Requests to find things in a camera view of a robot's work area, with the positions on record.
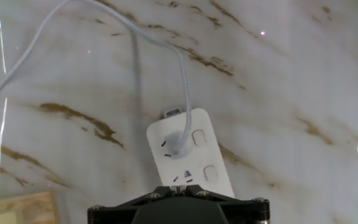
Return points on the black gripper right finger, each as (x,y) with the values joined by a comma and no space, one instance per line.
(247,211)

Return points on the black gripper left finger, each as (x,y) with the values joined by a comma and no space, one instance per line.
(113,211)

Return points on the white power strip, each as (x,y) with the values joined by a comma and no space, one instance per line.
(210,155)

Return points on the wooden test tube rack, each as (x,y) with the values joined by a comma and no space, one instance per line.
(26,208)

